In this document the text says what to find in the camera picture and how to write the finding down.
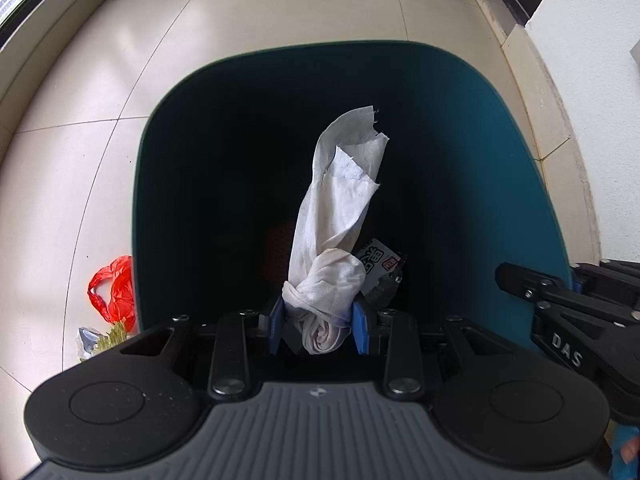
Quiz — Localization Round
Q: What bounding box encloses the white tissue paper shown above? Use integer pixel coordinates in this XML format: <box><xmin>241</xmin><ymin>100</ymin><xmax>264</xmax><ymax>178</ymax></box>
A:
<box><xmin>282</xmin><ymin>106</ymin><xmax>388</xmax><ymax>356</ymax></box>

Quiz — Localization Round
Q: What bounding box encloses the red plastic bag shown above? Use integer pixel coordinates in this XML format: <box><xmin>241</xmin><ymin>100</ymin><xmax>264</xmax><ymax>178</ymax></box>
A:
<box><xmin>87</xmin><ymin>256</ymin><xmax>137</xmax><ymax>334</ymax></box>

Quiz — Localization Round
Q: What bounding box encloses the dark teal trash bin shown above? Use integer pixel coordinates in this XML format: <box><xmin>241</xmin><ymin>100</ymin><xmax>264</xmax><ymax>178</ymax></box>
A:
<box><xmin>132</xmin><ymin>41</ymin><xmax>570</xmax><ymax>347</ymax></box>

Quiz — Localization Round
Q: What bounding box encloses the grey green snack packet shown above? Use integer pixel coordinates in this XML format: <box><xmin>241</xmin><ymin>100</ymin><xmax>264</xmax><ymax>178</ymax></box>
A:
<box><xmin>76</xmin><ymin>322</ymin><xmax>128</xmax><ymax>362</ymax></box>

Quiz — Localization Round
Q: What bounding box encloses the black white snack wrapper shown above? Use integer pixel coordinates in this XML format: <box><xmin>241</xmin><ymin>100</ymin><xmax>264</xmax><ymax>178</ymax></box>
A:
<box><xmin>356</xmin><ymin>238</ymin><xmax>402</xmax><ymax>304</ymax></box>

